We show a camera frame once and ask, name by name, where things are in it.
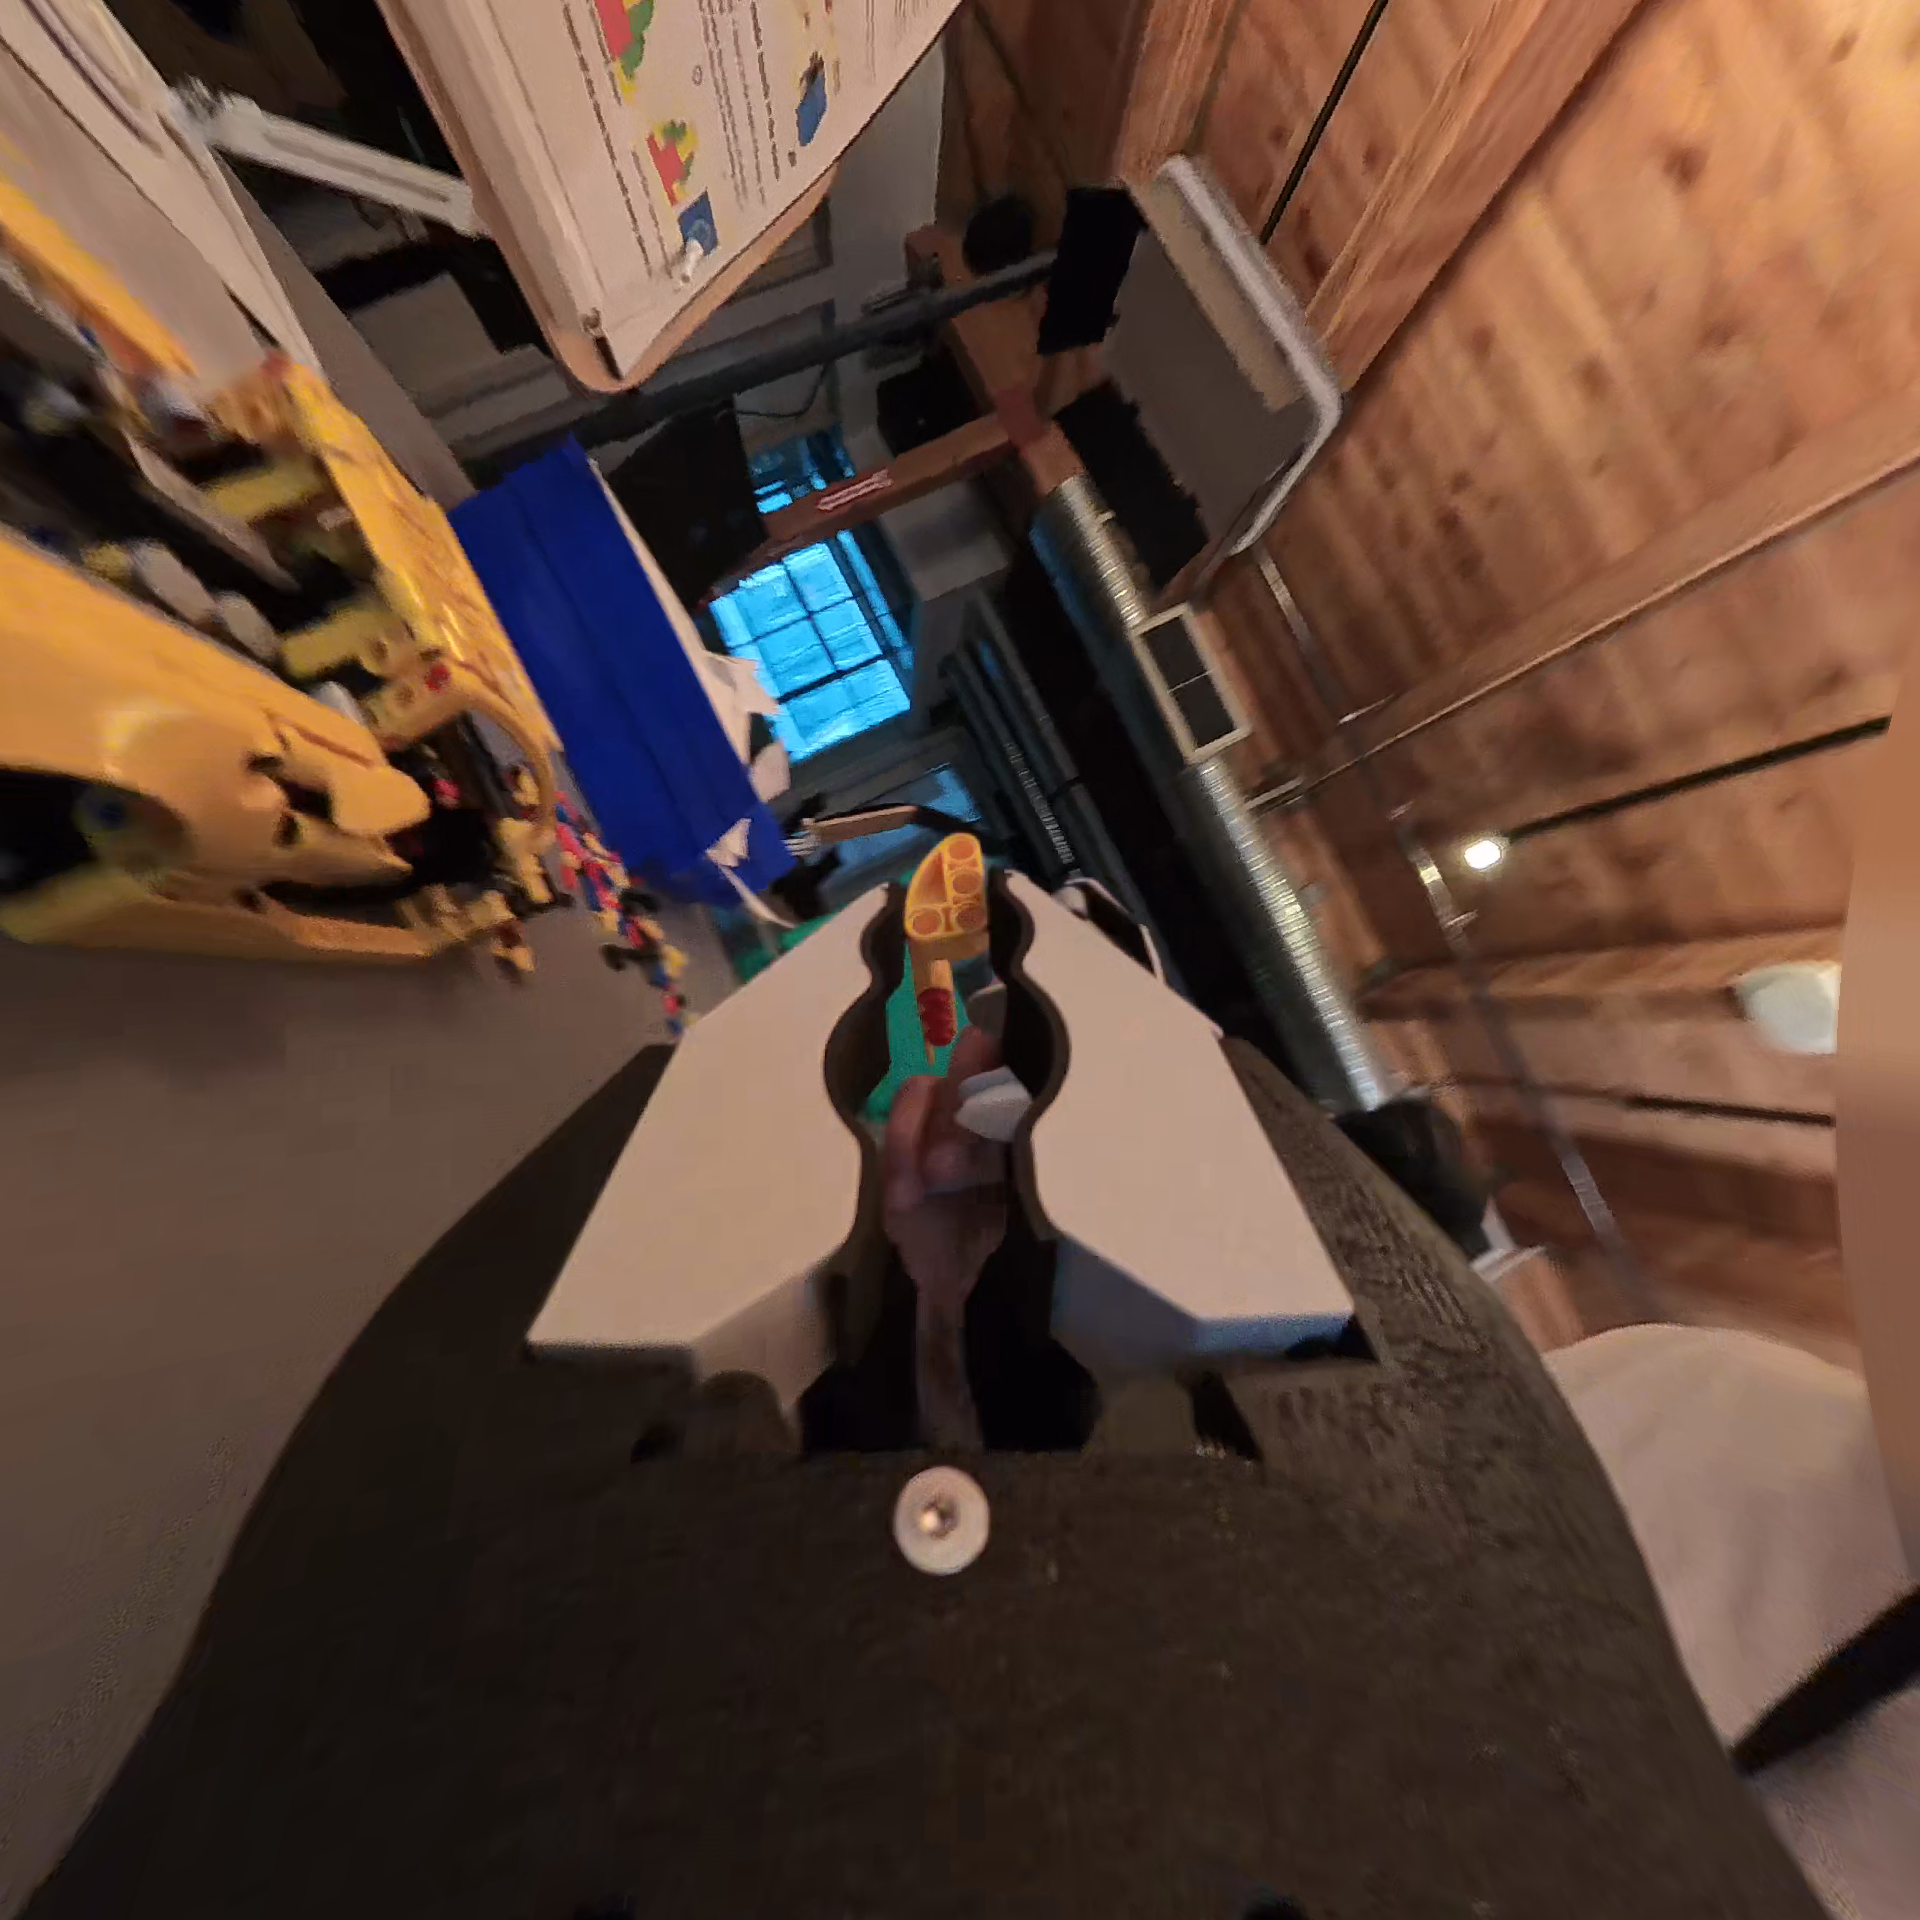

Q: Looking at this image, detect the black lanyard strap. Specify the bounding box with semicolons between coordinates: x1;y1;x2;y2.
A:
1729;1620;1920;1774

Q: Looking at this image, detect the black monitor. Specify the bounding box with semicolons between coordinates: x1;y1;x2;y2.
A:
600;403;771;594

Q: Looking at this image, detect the wooden board with printed sheet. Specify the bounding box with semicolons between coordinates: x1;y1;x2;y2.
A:
371;0;966;393

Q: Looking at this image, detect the yellow brick toy car model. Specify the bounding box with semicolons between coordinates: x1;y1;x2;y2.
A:
0;353;568;969

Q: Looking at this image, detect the pile of small coloured pins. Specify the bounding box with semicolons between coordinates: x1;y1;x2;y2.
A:
534;787;705;1040

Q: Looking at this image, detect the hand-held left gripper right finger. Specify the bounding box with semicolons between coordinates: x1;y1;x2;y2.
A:
983;871;1359;1449

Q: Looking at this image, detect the large paned window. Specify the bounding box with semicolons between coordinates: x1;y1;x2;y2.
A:
704;426;919;764

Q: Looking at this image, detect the person's white shirt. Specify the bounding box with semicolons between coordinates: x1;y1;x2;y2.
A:
1543;1319;1920;1920

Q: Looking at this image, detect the silver ventilation duct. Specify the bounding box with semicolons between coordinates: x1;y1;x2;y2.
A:
1033;475;1399;1113

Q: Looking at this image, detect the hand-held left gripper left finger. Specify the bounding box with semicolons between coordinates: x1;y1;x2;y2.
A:
525;886;902;1449

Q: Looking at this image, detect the white air vent grille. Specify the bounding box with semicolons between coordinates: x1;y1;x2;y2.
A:
1128;604;1258;762

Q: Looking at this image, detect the wooden pillar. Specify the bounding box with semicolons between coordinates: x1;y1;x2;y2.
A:
761;225;1089;553

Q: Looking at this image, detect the green plastic bin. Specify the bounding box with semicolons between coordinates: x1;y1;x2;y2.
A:
750;899;969;1118

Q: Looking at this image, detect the instruction sheet on stand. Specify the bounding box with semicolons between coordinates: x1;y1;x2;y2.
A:
168;82;485;238

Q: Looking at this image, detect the grey ceiling unit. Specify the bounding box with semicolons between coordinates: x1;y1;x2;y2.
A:
1099;153;1347;568

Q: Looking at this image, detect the person's right hand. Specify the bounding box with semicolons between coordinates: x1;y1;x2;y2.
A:
881;1032;1025;1449

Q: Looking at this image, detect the blue plastic bin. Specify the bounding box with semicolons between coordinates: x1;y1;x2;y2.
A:
446;438;797;908

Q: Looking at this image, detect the white ceiling sensor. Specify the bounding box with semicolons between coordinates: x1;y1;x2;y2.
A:
1729;959;1844;1060

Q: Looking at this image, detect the grey desk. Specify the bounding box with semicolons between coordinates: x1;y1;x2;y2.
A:
0;180;783;1893

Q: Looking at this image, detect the yellow curved panel brick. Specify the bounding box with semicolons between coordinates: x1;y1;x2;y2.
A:
902;831;994;1074

